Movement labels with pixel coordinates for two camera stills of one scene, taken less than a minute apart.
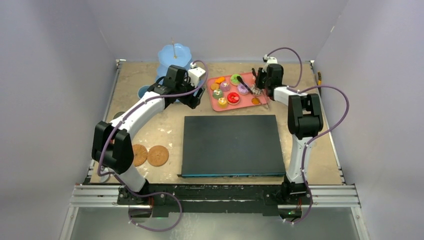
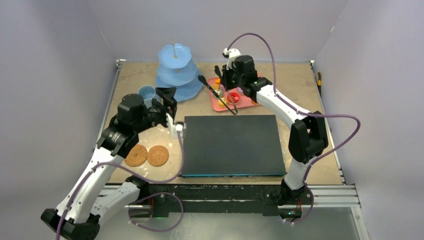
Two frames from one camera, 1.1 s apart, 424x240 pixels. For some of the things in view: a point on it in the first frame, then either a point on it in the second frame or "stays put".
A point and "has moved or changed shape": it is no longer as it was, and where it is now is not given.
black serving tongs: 240,79 has moved or changed shape
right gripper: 260,81 -> 226,79
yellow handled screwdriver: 319,78 stays put
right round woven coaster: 158,155 stays put
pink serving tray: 234,91 stays put
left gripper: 193,101 -> 168,95
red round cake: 233,98 stays put
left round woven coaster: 140,154 stays put
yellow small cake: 222,102 stays put
